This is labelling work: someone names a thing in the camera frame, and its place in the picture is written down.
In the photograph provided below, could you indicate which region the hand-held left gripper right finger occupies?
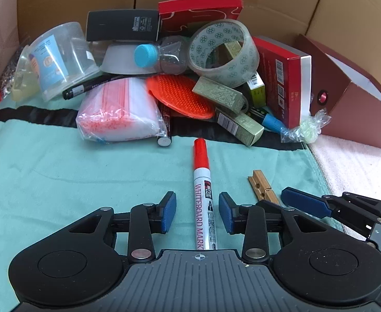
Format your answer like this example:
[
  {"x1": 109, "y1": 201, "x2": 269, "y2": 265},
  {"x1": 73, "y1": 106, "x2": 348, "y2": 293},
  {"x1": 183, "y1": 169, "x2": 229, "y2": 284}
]
[{"x1": 218, "y1": 191, "x2": 329, "y2": 264}]

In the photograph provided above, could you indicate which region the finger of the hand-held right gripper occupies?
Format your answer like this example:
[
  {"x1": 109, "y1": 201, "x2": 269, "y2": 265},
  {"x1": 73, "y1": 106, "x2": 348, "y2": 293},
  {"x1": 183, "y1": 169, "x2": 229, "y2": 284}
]
[
  {"x1": 281, "y1": 187, "x2": 373, "y2": 239},
  {"x1": 256, "y1": 199, "x2": 288, "y2": 210}
]

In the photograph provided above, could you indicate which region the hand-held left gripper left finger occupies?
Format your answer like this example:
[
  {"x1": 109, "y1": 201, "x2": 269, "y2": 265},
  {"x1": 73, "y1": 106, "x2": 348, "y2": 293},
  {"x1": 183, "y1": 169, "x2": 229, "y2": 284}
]
[{"x1": 67, "y1": 191, "x2": 178, "y2": 264}]

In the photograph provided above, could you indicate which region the wooden clothespin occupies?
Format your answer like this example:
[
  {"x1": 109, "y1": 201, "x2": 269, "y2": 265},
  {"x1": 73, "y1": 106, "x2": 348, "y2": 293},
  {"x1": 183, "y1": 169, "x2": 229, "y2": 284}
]
[{"x1": 247, "y1": 169, "x2": 280, "y2": 206}]

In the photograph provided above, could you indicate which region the red whiteboard marker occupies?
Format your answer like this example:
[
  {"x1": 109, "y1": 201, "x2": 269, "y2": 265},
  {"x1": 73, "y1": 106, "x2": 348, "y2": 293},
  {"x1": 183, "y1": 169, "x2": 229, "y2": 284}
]
[{"x1": 192, "y1": 138, "x2": 219, "y2": 251}]

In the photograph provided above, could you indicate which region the maroon cardboard box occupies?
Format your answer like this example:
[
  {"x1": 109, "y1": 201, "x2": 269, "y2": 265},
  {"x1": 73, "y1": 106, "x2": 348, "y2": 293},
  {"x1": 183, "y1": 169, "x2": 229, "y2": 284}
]
[{"x1": 295, "y1": 33, "x2": 381, "y2": 150}]

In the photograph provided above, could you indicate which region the orange silicone brush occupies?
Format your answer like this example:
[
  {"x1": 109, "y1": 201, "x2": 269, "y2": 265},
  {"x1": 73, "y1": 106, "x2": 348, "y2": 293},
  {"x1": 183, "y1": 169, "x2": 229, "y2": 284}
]
[{"x1": 146, "y1": 74, "x2": 215, "y2": 120}]

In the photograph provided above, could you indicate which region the pink fuzzy blanket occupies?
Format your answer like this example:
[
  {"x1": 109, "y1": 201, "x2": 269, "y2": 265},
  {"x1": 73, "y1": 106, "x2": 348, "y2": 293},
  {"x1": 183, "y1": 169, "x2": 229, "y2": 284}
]
[{"x1": 308, "y1": 130, "x2": 381, "y2": 209}]

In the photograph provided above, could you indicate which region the pale candy in clear wrapper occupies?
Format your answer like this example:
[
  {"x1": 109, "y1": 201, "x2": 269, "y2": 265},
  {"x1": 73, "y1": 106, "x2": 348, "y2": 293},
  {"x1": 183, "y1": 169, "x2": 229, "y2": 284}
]
[{"x1": 281, "y1": 109, "x2": 332, "y2": 144}]

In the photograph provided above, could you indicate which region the marker with blue cap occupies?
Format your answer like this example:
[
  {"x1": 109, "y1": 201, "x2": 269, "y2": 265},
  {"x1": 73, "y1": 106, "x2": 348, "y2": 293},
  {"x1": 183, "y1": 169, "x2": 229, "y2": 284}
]
[{"x1": 246, "y1": 107, "x2": 282, "y2": 133}]

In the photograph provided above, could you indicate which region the small green gold box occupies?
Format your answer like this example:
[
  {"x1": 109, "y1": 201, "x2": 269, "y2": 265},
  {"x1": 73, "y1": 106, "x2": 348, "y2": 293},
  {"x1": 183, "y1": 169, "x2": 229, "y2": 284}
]
[
  {"x1": 215, "y1": 107, "x2": 265, "y2": 147},
  {"x1": 192, "y1": 76, "x2": 248, "y2": 115}
]

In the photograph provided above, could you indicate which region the dark marker with red cap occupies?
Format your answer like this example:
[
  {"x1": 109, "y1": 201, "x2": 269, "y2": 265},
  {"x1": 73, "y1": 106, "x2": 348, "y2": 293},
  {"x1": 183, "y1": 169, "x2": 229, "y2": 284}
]
[{"x1": 156, "y1": 101, "x2": 173, "y2": 148}]

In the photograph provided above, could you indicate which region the pack of clear zip bags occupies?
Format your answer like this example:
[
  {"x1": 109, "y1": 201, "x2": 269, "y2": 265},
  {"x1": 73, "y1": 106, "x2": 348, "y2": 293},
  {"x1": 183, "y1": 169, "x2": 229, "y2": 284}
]
[{"x1": 76, "y1": 77, "x2": 168, "y2": 143}]

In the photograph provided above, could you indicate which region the yellow green box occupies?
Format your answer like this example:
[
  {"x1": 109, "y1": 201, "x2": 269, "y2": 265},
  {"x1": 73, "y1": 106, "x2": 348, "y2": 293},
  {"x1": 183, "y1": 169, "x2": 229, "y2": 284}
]
[{"x1": 243, "y1": 71, "x2": 266, "y2": 110}]

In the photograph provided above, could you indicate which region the teal cloth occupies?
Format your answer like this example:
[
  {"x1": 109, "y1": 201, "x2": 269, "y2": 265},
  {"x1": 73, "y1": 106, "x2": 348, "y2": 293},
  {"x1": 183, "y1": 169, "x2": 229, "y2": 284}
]
[{"x1": 0, "y1": 99, "x2": 331, "y2": 312}]

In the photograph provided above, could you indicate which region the red box with silver side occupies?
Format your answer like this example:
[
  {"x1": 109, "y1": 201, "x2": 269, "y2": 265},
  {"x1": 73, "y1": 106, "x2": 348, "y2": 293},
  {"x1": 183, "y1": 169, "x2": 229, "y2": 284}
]
[{"x1": 252, "y1": 36, "x2": 312, "y2": 129}]

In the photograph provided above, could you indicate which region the clear patterned tape roll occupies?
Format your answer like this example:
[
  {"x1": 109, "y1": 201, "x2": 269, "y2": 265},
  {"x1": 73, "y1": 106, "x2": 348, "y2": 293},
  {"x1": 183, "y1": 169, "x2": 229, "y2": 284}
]
[{"x1": 188, "y1": 19, "x2": 260, "y2": 88}]

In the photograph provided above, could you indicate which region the black marker pen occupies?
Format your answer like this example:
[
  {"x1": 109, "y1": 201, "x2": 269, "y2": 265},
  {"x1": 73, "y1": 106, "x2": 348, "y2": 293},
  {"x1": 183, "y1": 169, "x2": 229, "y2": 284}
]
[{"x1": 62, "y1": 73, "x2": 136, "y2": 101}]

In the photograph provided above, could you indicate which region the plastic bottle with blue cap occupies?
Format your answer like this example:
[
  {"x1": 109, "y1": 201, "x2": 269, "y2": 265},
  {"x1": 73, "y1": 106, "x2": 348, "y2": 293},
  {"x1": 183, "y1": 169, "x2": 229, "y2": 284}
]
[{"x1": 135, "y1": 36, "x2": 198, "y2": 75}]

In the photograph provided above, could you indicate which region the white bowl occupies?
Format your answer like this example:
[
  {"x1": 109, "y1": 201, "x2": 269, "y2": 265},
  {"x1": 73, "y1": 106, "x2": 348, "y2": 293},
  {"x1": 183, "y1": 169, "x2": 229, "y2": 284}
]
[{"x1": 100, "y1": 41, "x2": 152, "y2": 75}]

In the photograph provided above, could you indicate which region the black fabric strip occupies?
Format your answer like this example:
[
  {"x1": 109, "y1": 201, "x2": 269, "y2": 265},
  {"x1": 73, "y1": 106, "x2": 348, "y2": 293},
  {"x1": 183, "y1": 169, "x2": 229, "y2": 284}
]
[{"x1": 0, "y1": 106, "x2": 308, "y2": 152}]

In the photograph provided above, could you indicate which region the clear plastic tub with label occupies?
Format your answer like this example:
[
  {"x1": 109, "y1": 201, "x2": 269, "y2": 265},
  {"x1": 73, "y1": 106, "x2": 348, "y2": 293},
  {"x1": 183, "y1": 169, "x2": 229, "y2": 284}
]
[{"x1": 24, "y1": 22, "x2": 100, "y2": 102}]

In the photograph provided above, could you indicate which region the clear bag with yellow contents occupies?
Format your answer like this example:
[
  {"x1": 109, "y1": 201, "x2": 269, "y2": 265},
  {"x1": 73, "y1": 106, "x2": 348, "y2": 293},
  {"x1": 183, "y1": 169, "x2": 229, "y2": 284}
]
[{"x1": 11, "y1": 44, "x2": 41, "y2": 101}]

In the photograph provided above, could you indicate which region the black box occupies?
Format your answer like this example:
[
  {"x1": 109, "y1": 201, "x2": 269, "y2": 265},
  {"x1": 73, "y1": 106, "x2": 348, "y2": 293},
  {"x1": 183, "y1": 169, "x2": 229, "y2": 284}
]
[{"x1": 86, "y1": 9, "x2": 161, "y2": 42}]

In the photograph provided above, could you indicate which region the flat red patterned box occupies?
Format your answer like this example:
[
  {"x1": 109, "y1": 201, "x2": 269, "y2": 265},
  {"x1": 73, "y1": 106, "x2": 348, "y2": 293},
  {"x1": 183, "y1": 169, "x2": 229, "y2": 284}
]
[{"x1": 158, "y1": 0, "x2": 244, "y2": 44}]

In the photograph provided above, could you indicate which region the bag of small metal pieces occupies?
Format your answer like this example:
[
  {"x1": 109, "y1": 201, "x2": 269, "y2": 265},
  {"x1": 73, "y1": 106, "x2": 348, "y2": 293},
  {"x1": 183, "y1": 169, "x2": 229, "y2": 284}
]
[{"x1": 0, "y1": 54, "x2": 25, "y2": 98}]

